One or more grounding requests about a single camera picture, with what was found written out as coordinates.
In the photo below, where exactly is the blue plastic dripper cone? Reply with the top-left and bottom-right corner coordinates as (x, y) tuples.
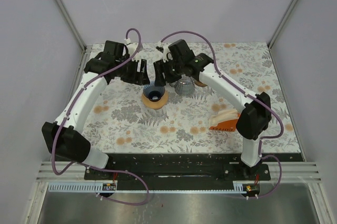
(143, 82), (165, 102)

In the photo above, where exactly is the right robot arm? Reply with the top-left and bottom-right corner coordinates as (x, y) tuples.
(154, 39), (272, 180)

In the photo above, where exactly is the floral table mat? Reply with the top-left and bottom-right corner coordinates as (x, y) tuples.
(83, 42), (300, 153)

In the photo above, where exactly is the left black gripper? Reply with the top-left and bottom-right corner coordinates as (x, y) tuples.
(115, 56), (150, 85)

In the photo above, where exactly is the aluminium rail frame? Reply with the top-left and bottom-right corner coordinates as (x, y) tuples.
(37, 161), (322, 183)

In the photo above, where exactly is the orange coffee filter box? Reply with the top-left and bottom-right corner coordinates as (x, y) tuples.
(209, 119), (238, 132)

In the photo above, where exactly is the clear glass dripper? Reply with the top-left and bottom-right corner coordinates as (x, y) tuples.
(170, 77), (195, 96)

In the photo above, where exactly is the white slotted cable duct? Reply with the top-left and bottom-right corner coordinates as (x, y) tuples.
(47, 181), (248, 194)

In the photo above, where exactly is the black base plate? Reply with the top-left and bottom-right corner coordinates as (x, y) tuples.
(84, 154), (271, 191)

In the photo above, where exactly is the purple cable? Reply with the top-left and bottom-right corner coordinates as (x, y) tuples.
(159, 30), (285, 200)
(51, 28), (151, 206)

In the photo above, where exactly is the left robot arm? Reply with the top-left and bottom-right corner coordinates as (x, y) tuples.
(42, 38), (150, 179)

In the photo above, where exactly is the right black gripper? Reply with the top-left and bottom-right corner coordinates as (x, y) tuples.
(153, 57), (184, 87)

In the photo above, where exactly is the light wooden dripper ring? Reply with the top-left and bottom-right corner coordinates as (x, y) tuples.
(141, 91), (169, 110)

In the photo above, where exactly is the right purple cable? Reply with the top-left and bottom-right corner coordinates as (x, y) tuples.
(159, 30), (285, 200)

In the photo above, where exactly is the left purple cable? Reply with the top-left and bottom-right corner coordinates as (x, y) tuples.
(51, 28), (151, 206)

